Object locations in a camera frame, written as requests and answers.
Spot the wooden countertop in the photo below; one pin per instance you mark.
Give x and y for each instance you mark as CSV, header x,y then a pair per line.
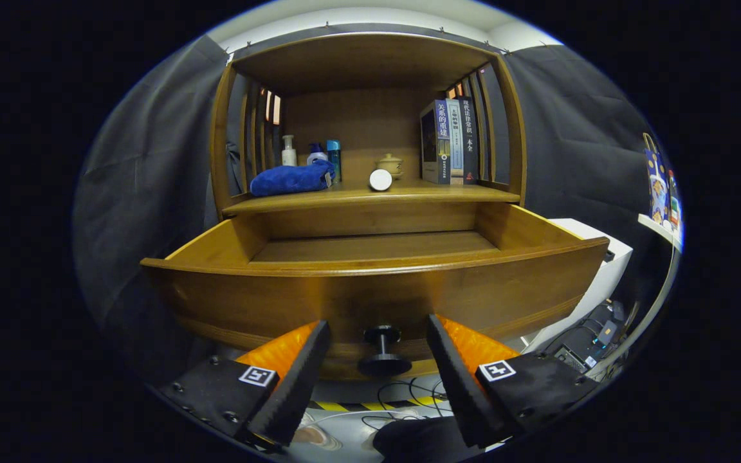
x,y
409,191

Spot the white bottle with blue cap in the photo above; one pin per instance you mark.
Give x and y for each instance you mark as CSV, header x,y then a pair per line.
x,y
317,155

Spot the wooden drawer with black knob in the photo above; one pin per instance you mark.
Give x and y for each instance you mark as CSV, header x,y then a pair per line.
x,y
280,302

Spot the blue dotted gift bag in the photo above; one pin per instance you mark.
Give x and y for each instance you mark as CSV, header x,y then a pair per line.
x,y
657,183

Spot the pale grey book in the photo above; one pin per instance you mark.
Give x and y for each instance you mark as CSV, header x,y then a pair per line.
x,y
455,145

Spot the beige lidded teacup with saucer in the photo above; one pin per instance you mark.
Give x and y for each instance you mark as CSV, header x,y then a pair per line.
x,y
391,164

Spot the blue book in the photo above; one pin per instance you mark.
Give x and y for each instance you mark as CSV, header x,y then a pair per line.
x,y
440,145

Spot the clear bottle with red label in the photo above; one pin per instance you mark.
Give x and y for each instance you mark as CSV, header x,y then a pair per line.
x,y
673,202

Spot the yellow black hazard tape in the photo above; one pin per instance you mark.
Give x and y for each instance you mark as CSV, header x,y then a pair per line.
x,y
345,406

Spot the white side table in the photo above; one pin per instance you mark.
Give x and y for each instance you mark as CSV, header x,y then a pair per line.
x,y
657,226

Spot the wooden cabinet with slatted sides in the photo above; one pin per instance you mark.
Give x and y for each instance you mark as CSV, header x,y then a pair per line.
x,y
357,116

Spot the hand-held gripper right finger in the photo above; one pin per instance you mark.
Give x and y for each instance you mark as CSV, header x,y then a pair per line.
x,y
457,379

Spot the white box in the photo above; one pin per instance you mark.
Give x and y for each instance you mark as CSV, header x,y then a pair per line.
x,y
602,276

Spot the blue folded towel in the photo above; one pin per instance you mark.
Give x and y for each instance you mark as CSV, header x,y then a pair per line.
x,y
290,180

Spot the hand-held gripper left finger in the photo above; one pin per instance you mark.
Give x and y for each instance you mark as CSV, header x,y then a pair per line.
x,y
300,379

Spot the black computer tower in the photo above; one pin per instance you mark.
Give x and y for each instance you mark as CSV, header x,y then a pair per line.
x,y
576,350

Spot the teal bottle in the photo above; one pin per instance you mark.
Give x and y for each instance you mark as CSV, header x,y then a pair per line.
x,y
334,157

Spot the white facial cleanser tube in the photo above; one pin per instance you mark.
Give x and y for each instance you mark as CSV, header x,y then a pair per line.
x,y
381,180

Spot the white pump bottle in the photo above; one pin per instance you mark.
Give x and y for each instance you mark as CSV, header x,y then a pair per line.
x,y
289,154

